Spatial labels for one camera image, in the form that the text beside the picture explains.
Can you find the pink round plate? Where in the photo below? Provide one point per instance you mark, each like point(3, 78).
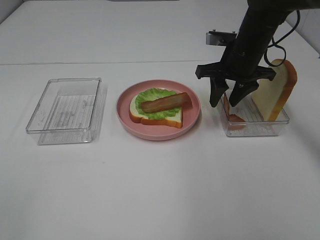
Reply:
point(157, 132)

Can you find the clear left plastic tray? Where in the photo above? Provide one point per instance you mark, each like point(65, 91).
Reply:
point(69, 111)

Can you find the clear right plastic tray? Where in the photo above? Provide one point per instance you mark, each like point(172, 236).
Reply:
point(255, 126)

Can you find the clear plastic tray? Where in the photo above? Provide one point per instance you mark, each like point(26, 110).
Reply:
point(255, 126)
point(69, 111)

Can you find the tray bacon strip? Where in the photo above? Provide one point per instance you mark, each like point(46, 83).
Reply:
point(235, 122)
point(167, 103)

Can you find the green lettuce leaf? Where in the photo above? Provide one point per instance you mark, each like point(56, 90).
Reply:
point(152, 94)

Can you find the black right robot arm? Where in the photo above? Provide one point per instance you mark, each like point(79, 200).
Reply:
point(262, 19)

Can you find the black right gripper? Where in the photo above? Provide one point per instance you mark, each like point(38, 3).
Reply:
point(238, 64)

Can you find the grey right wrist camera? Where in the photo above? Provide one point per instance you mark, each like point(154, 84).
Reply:
point(218, 38)

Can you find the tray bread slice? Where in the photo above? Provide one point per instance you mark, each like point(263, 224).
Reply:
point(271, 96)

